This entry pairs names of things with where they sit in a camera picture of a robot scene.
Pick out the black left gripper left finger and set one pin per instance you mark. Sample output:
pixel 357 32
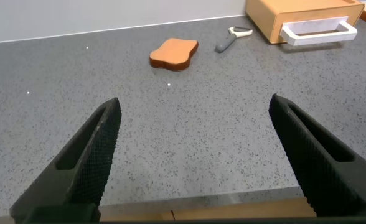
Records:
pixel 77 177

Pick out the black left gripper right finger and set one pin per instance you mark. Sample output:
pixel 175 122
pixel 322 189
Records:
pixel 323 174

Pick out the yellow drawer cabinet casing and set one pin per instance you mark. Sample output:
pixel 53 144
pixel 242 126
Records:
pixel 295 6

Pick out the wavy brown bread slice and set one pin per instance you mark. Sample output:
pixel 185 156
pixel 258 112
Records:
pixel 173 53

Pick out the grey and white peeler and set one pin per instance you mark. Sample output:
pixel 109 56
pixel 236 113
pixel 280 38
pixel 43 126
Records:
pixel 225 46

